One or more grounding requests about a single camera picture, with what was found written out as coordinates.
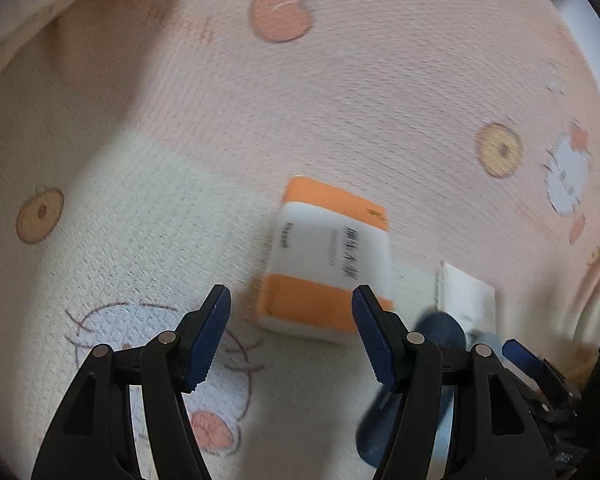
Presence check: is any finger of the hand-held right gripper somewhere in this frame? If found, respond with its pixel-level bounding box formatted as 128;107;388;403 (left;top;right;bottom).
502;339;581;411

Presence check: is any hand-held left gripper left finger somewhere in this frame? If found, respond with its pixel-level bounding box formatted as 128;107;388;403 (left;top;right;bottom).
30;284;232;480

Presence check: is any pink printed blanket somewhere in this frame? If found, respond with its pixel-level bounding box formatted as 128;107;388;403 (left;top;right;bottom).
0;0;600;480

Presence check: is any dark blue glasses case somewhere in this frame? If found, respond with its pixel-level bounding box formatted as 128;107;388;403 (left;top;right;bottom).
356;311;468;466

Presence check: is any white fabric tag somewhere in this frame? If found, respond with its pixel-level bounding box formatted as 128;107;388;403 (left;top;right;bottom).
435;260;497;333

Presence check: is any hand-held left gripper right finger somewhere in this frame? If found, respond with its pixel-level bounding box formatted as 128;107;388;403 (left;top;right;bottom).
351;284;556;480

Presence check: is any orange and white box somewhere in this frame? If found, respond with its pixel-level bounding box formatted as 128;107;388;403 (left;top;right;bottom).
252;176;396;345

